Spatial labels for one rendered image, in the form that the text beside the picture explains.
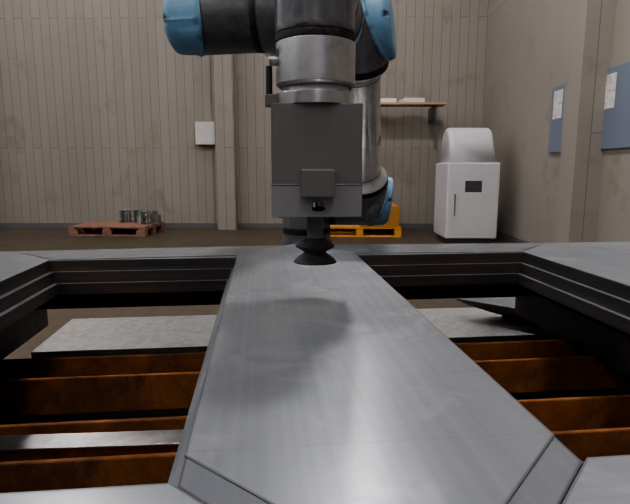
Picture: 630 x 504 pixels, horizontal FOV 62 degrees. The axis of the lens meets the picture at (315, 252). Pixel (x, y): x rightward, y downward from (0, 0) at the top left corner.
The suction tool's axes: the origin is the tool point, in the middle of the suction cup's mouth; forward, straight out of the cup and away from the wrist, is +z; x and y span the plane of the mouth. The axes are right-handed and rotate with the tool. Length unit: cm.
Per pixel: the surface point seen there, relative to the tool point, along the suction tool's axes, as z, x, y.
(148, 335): 22, 45, -29
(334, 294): 3.8, 1.3, 2.1
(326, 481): 3.8, -31.2, -1.3
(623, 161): -14, 385, 288
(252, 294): 3.8, 1.8, -6.4
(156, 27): -226, 823, -201
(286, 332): 3.8, -11.0, -2.9
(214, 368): 3.8, -18.3, -7.7
